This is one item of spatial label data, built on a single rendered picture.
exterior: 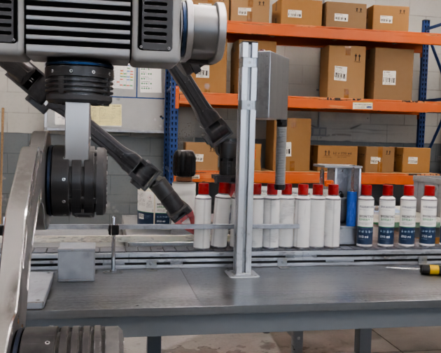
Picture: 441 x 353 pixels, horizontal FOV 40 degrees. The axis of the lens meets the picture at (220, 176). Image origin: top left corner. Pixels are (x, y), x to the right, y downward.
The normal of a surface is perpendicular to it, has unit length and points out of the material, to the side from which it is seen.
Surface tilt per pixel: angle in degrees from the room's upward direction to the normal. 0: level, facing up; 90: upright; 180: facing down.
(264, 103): 90
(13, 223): 53
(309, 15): 90
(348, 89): 91
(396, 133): 90
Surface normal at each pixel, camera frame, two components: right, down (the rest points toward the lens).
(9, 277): 0.16, -0.54
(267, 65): -0.40, 0.05
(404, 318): 0.19, 0.07
